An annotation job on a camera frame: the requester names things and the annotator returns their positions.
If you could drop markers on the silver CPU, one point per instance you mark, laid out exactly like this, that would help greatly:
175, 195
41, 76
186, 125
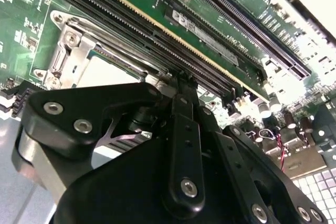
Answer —
105, 74

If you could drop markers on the metal socket cover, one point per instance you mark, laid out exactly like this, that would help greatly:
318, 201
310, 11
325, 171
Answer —
81, 51

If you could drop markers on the metal locking lever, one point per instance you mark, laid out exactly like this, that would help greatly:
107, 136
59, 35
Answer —
105, 41

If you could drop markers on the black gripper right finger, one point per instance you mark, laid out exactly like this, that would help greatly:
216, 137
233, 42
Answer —
236, 155

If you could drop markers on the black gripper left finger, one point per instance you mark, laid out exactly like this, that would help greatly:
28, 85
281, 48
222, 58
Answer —
78, 103

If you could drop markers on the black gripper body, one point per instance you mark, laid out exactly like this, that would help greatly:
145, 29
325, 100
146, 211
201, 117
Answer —
126, 187

